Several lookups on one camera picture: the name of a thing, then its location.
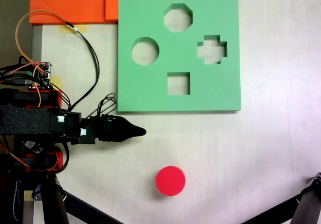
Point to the black driver circuit board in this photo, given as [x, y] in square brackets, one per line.
[32, 147]

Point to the red base clamp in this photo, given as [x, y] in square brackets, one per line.
[59, 158]
[59, 99]

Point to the yellow masking tape piece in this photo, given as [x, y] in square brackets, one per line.
[28, 195]
[57, 81]
[82, 29]

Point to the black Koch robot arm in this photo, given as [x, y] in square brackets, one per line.
[25, 121]

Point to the circuit board with terminals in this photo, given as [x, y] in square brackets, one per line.
[42, 82]

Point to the black tripod leg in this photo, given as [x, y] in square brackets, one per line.
[54, 204]
[311, 204]

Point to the green shape sorter board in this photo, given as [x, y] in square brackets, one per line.
[150, 96]

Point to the large orange foam block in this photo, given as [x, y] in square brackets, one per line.
[62, 3]

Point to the red cylinder block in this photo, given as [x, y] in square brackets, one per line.
[170, 180]

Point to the black tripod strut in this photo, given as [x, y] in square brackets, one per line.
[276, 210]
[87, 211]

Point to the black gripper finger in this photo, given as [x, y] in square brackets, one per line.
[131, 134]
[131, 127]

